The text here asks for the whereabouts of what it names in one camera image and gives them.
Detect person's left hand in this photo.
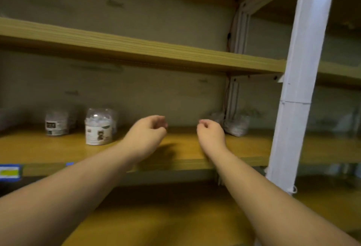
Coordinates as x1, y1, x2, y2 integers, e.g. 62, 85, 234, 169
118, 115, 168, 167

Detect person's right hand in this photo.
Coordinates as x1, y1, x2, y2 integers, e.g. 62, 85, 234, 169
196, 118, 228, 162

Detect clear jar with cartoon label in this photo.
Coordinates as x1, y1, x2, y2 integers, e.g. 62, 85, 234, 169
84, 108, 114, 146

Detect wooden shelf with blue labels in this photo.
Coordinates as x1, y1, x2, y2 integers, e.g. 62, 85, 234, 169
0, 126, 271, 177

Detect person's right forearm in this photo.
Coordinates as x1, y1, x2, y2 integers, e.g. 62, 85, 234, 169
210, 147, 361, 246

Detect person's left forearm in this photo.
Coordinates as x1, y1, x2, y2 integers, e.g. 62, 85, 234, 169
0, 141, 136, 246

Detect white slotted rack rail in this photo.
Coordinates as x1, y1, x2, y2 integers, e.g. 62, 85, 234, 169
224, 7, 252, 126

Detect white metal upright post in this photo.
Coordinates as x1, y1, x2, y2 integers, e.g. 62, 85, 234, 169
264, 0, 338, 196

